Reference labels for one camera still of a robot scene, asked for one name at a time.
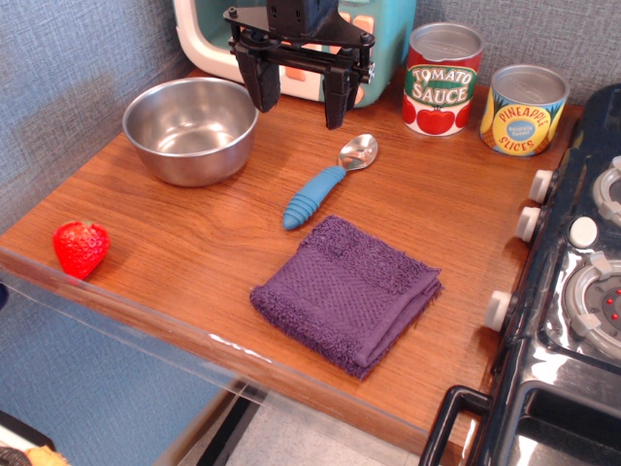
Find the stainless steel pot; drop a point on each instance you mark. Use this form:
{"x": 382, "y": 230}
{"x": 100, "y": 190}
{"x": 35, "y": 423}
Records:
{"x": 192, "y": 132}

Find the white stove knob middle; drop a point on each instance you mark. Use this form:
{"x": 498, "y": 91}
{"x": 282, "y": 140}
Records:
{"x": 527, "y": 223}

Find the white stove knob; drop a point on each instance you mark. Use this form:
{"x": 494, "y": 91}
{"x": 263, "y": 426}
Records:
{"x": 540, "y": 185}
{"x": 527, "y": 223}
{"x": 497, "y": 309}

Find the tomato sauce can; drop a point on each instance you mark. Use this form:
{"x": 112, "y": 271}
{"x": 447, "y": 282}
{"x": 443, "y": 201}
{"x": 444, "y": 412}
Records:
{"x": 441, "y": 74}

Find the red toy strawberry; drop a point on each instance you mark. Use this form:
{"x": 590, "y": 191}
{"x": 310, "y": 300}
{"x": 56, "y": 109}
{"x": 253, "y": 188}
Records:
{"x": 80, "y": 247}

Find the black oven door handle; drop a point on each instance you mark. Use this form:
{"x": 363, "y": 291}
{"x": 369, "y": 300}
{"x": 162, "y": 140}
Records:
{"x": 457, "y": 399}

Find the purple folded cloth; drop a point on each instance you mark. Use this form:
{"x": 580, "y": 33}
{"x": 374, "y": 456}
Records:
{"x": 346, "y": 295}

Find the white stove knob top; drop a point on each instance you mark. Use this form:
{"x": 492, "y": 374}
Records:
{"x": 540, "y": 185}

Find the teal toy microwave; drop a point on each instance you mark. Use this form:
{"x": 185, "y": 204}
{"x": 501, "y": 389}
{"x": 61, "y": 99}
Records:
{"x": 204, "y": 36}

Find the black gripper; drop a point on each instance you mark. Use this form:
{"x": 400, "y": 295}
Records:
{"x": 263, "y": 38}

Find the white stove knob bottom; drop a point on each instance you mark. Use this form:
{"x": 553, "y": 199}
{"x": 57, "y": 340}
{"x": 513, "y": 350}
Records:
{"x": 497, "y": 309}

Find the blue handled metal spoon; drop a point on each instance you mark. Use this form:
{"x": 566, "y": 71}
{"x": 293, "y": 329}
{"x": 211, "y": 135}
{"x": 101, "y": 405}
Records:
{"x": 359, "y": 153}

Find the clear acrylic barrier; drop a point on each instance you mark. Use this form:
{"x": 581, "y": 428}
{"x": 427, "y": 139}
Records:
{"x": 106, "y": 383}

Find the black toy stove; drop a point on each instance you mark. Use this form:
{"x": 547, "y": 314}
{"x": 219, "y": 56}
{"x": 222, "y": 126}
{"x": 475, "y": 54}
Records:
{"x": 556, "y": 374}

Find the pineapple slices can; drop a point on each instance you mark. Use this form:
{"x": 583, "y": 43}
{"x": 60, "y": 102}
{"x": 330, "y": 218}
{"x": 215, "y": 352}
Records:
{"x": 523, "y": 109}

